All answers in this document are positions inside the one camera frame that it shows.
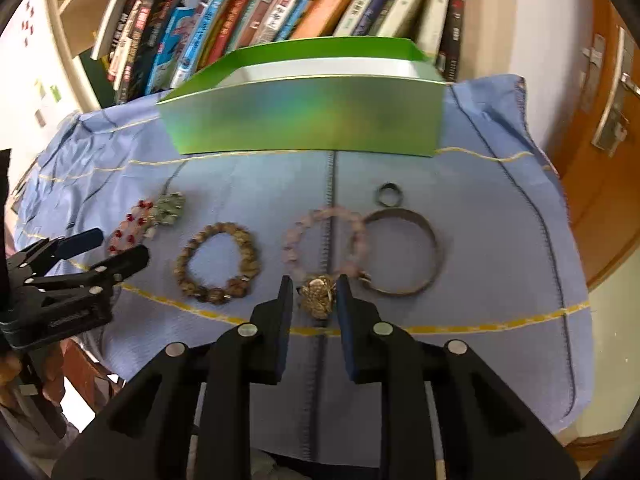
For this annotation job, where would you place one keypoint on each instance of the orange wooden door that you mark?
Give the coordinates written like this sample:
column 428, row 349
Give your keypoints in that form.
column 585, row 170

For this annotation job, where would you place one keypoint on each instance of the blue cloth with yellow stripes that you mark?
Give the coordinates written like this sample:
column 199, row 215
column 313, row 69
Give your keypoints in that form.
column 475, row 260

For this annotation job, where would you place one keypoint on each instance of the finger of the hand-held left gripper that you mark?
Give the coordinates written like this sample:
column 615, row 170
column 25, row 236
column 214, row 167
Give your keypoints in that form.
column 127, row 260
column 82, row 242

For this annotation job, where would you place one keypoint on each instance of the person's left hand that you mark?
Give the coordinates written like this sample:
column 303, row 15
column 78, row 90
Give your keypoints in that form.
column 7, row 375

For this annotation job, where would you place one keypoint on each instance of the red wall stickers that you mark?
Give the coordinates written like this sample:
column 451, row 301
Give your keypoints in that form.
column 30, row 27

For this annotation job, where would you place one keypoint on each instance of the green cardboard box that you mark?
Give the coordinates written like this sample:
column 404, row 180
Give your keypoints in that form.
column 300, row 115

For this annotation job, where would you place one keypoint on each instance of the row of books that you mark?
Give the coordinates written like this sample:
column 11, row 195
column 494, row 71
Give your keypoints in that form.
column 280, row 10

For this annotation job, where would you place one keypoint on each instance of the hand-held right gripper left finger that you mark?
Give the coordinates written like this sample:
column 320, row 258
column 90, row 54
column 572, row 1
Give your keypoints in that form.
column 286, row 327

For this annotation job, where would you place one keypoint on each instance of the wooden bookshelf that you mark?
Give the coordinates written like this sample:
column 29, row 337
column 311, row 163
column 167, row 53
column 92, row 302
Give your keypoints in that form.
column 85, row 5

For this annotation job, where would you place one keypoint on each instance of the silver bangle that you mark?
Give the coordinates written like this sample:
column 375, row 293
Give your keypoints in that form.
column 400, row 216

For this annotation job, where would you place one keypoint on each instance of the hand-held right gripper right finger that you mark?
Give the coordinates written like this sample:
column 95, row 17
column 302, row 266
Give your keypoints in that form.
column 346, row 330

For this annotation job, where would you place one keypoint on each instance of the silver door latch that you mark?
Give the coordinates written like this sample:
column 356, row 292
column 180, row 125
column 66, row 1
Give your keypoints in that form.
column 593, row 52

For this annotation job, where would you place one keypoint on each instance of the green wall sticker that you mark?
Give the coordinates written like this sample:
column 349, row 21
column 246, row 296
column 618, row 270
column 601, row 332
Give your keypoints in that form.
column 53, row 93

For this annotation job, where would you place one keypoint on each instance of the green stone charm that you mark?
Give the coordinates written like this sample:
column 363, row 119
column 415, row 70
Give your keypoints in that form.
column 169, row 209

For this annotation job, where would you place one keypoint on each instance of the gold filigree pendant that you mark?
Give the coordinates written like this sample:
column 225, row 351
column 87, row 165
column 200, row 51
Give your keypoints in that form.
column 316, row 297

